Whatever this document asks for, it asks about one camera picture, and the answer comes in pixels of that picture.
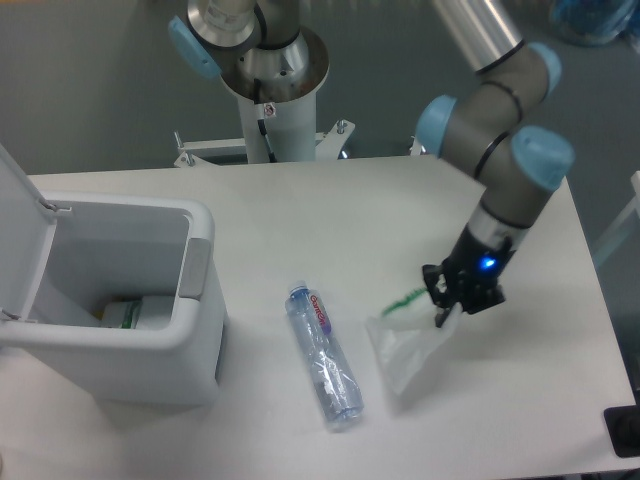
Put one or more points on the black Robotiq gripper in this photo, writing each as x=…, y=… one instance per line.
x=468, y=278

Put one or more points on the clear plastic bag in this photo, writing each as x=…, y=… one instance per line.
x=404, y=335

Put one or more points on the clear plastic water bottle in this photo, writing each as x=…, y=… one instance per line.
x=337, y=390

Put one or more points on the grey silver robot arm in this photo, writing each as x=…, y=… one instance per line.
x=482, y=136

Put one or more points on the white open trash can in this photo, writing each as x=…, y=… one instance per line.
x=66, y=255

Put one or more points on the black clamp at table edge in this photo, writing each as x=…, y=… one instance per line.
x=623, y=427

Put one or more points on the green white box in bin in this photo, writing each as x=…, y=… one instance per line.
x=148, y=313

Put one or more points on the blue plastic bag on floor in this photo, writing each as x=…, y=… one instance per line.
x=590, y=23

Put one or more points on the white frame at right edge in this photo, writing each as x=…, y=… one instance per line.
x=620, y=228

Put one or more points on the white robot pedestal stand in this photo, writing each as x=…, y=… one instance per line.
x=274, y=71

